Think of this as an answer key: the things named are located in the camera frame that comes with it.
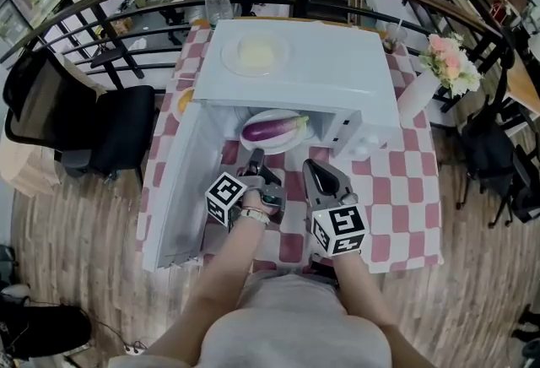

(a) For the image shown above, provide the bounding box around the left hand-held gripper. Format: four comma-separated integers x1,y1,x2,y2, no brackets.
205,147,288,228

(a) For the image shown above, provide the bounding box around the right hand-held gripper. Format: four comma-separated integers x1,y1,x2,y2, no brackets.
302,158,367,258

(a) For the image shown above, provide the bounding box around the white oval plate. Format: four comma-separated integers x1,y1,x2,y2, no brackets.
239,108,316,155

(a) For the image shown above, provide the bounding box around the purple eggplant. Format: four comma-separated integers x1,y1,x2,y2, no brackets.
241,114,311,144

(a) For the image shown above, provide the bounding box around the white microwave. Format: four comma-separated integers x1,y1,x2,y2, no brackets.
141,19,402,273

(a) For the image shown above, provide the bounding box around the person's left forearm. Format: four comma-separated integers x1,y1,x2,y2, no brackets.
143,214,271,368

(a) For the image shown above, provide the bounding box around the person's right forearm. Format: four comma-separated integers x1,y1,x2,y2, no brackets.
332,250,435,368

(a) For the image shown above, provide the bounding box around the person's left hand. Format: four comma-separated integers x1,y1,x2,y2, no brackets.
241,191,280,217

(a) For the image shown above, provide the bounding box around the pale wristwatch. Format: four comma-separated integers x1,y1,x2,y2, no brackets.
240,207,272,227

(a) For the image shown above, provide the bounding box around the table with checkered cloth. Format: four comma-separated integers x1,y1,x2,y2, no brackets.
134,18,445,274

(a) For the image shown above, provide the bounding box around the orange fruit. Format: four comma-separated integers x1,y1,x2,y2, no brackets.
176,88,195,114

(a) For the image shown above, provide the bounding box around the plate with yellow food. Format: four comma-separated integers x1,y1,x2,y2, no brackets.
220,31,291,78

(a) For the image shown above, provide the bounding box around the white vase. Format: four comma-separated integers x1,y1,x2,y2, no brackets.
398,70,440,127

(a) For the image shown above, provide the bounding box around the person's torso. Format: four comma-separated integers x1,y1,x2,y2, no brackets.
200,271,393,368

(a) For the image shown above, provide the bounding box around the black office chair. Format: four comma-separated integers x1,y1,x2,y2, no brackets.
489,146,540,228
457,98,528,211
3,47,156,190

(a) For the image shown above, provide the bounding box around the clear plastic bottle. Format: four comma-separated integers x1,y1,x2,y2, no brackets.
204,0,234,30

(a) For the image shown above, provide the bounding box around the clear cup with straw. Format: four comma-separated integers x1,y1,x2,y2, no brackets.
379,18,409,55

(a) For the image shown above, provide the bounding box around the pink flower bouquet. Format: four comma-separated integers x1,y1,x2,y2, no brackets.
418,31,483,98

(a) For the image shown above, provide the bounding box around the wooden desk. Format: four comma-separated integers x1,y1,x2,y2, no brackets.
504,57,540,114

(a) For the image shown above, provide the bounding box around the round table with beige cloth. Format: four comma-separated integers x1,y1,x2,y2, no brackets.
0,133,64,197

